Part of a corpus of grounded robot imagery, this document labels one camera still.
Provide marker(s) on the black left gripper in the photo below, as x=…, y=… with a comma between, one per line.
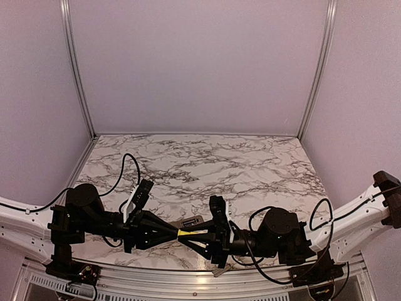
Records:
x=134, y=233

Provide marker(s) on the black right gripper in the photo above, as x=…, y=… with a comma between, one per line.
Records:
x=218, y=243

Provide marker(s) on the white remote control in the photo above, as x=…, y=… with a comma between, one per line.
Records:
x=178, y=224

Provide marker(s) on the yellow handled screwdriver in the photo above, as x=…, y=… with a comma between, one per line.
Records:
x=185, y=233

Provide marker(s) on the grey battery compartment cover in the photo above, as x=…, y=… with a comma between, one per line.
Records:
x=220, y=271

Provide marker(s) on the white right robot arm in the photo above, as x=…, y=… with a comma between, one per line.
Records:
x=342, y=232

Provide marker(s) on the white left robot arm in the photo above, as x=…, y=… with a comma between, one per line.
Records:
x=48, y=233

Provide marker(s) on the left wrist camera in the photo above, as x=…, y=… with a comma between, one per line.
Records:
x=137, y=199

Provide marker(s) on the aluminium front table rail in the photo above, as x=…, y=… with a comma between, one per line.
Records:
x=130, y=283

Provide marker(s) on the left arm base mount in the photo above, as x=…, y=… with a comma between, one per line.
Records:
x=63, y=266

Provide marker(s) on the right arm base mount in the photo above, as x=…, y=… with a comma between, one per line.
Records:
x=311, y=274

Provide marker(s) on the left aluminium corner post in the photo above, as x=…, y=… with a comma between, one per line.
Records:
x=73, y=57

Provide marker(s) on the aluminium corner post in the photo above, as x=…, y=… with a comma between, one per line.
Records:
x=73, y=57
x=326, y=42

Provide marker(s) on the right aluminium corner post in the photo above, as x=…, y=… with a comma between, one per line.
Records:
x=326, y=42

